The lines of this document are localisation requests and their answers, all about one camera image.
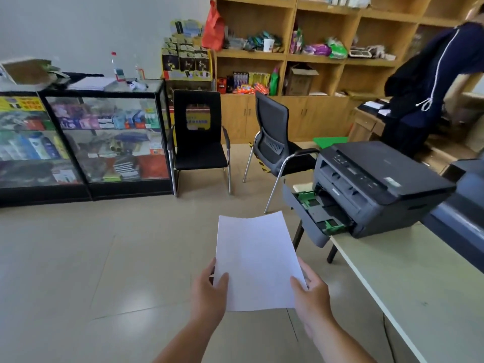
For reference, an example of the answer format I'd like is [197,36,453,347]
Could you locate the person's right hand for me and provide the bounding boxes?
[290,257,334,338]

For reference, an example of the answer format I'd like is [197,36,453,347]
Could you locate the person's left hand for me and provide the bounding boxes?
[191,258,230,330]

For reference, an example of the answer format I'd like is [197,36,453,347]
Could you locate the white paper sheet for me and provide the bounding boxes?
[213,211,308,313]

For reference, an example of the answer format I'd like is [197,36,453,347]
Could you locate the person's right forearm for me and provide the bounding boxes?
[306,317,376,363]

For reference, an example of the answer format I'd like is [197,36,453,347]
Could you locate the person's left forearm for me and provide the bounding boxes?
[153,317,224,363]

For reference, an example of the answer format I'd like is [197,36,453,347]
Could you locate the grey printer paper tray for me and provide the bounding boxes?
[282,183,355,249]

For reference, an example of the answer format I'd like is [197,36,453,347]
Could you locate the dark grey laser printer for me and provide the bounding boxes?
[312,141,457,239]

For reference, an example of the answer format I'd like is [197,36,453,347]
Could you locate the black chair with metal legs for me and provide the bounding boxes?
[167,89,232,197]

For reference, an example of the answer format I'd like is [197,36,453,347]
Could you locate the grey mesh office chair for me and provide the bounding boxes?
[242,91,321,214]

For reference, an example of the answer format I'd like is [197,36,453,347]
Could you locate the green folder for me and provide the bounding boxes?
[313,136,351,150]

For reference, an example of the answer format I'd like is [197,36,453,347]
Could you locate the wooden desk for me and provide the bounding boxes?
[347,97,478,175]

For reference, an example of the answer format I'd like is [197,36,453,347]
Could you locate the dark grey office machine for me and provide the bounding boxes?
[421,159,484,273]

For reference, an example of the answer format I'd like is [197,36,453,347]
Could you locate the wooden shelf unit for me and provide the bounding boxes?
[213,0,484,145]

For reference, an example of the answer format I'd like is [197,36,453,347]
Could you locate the white papers on desk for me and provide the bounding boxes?
[365,101,392,117]

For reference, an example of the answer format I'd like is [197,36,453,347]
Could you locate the row of toothbrush packs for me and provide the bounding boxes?
[232,71,271,96]

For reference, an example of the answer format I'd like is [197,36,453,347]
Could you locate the open cardboard box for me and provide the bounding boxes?
[284,63,319,97]

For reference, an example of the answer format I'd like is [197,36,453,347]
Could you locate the yellow black packet display stand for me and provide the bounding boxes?
[161,19,213,92]

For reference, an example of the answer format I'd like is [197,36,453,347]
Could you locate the glass display cabinet with sign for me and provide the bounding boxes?
[0,90,92,208]

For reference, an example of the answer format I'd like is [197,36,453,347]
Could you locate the purple snack packets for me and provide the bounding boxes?
[302,43,332,56]

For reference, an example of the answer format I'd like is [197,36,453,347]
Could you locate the clear bottle with red cap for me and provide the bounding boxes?
[110,51,126,83]

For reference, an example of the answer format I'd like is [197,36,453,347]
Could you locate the stack of white papers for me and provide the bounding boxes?
[68,76,118,91]

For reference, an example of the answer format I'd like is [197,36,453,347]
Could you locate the green white plastic packet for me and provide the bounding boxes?
[326,37,349,59]

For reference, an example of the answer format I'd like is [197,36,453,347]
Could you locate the pile of mixed packets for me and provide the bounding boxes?
[226,31,283,52]

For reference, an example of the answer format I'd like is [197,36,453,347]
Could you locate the red plastic bag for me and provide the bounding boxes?
[201,0,227,53]

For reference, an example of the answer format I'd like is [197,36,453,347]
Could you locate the yellow cabinet sign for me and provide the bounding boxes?
[0,96,47,112]

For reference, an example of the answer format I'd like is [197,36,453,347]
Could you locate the flat cardboard box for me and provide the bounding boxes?
[0,57,62,87]

